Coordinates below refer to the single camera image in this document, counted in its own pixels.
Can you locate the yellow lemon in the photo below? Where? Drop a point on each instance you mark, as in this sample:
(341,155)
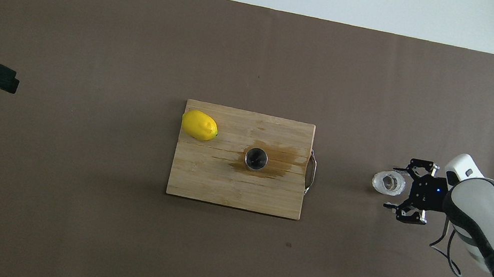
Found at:
(199,125)

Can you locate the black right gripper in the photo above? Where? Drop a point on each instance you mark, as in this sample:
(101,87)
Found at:
(428,193)

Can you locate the wooden cutting board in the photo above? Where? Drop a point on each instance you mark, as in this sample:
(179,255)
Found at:
(219,179)

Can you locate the brown paper table mat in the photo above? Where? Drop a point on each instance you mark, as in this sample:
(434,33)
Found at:
(224,266)

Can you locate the metal double jigger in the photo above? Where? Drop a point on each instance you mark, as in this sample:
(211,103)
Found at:
(255,159)

